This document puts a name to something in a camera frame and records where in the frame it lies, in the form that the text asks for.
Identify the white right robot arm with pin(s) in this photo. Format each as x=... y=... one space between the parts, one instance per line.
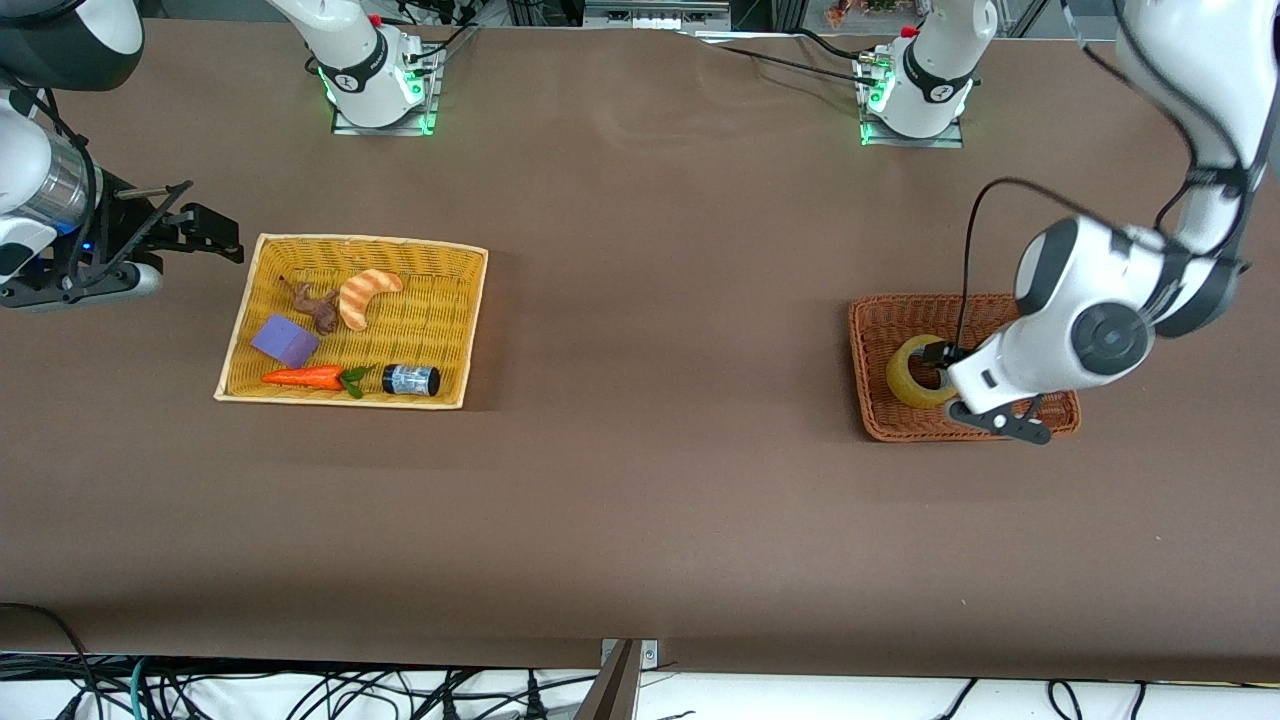
x=360 y=60

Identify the orange background object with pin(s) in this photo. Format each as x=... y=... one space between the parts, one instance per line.
x=870 y=10

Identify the orange toy carrot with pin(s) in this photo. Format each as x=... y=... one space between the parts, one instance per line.
x=305 y=377

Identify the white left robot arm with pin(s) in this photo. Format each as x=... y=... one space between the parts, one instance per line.
x=1060 y=290

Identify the small black jar blue label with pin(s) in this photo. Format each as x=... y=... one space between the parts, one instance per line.
x=410 y=380

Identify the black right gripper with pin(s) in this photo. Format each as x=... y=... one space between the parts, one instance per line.
x=118 y=226

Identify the purple foam block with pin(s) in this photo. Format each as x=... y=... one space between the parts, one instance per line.
x=285 y=340

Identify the yellow wicker basket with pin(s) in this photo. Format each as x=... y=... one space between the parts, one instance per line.
x=440 y=262

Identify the clear yellowish tape roll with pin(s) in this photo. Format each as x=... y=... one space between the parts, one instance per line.
x=900 y=385

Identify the brown toy figure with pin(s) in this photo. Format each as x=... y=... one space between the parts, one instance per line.
x=322 y=310

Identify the brown wicker basket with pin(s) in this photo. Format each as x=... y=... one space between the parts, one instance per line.
x=900 y=420

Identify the grey metal device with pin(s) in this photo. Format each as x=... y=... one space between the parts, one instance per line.
x=655 y=14

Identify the small metal table bracket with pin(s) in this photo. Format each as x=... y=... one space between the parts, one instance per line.
x=650 y=652

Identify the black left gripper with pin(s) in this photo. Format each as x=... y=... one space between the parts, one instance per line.
x=941 y=353

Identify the striped toy croissant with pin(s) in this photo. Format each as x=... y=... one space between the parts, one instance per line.
x=355 y=300

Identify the dark metal pole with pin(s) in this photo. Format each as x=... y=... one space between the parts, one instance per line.
x=612 y=690

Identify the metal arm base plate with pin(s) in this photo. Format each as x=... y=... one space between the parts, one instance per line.
x=950 y=141
x=345 y=126

